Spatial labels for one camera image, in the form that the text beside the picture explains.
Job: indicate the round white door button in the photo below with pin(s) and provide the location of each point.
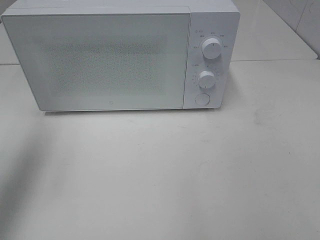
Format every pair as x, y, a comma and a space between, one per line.
202, 99

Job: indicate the white round knob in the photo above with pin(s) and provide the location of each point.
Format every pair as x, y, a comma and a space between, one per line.
207, 79
211, 47

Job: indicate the white microwave door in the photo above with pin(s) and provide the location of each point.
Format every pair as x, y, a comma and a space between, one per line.
102, 62

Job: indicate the white microwave oven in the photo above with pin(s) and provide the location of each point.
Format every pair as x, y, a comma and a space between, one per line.
207, 18

